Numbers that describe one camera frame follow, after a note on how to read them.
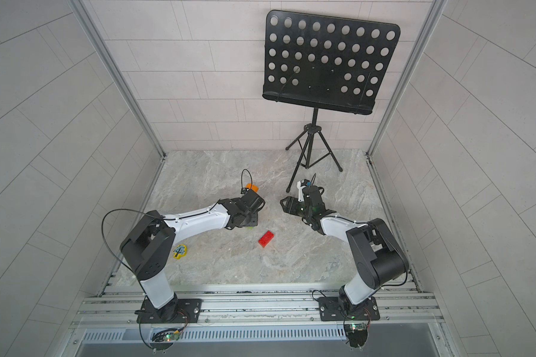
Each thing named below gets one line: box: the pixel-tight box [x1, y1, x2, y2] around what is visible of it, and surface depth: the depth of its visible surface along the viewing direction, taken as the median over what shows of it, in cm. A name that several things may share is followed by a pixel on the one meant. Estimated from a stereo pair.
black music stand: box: [262, 9, 401, 194], surface depth 68 cm
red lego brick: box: [257, 230, 275, 248], surface depth 88 cm
